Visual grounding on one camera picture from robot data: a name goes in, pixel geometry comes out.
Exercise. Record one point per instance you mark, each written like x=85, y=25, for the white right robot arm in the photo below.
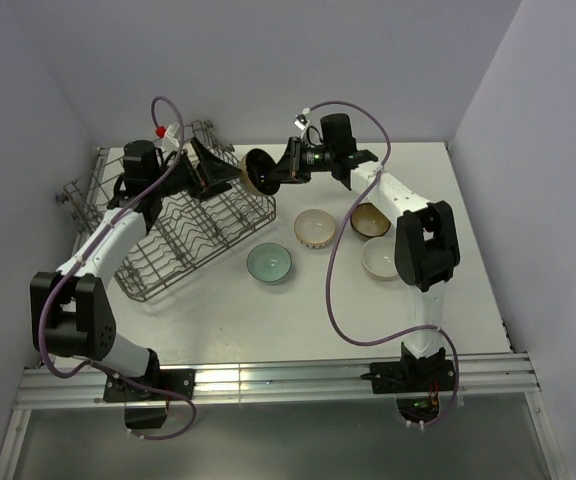
x=426, y=249

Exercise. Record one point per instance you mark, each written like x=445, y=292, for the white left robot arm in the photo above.
x=71, y=313

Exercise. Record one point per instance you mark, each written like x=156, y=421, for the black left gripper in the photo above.
x=214, y=171

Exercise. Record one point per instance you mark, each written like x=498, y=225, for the grey wire dish rack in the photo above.
x=187, y=234

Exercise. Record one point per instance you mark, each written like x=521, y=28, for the white bowl blue stripes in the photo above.
x=314, y=228

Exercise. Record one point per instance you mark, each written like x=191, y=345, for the brown glazed bowl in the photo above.
x=368, y=222

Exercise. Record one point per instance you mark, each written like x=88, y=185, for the plain white bowl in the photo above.
x=377, y=258

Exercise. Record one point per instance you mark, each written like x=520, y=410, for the black bowl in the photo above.
x=256, y=166

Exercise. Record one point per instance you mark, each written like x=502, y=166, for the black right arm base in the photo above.
x=429, y=376

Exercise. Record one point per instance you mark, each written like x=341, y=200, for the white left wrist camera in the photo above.
x=169, y=137

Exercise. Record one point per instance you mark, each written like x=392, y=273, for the pale green bowl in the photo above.
x=269, y=262

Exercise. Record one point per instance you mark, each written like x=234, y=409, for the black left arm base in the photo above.
x=147, y=408

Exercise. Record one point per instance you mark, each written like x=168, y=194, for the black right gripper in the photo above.
x=289, y=167

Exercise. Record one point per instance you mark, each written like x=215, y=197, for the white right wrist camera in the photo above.
x=304, y=124

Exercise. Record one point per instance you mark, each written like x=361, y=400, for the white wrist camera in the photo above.
x=169, y=137
x=304, y=124

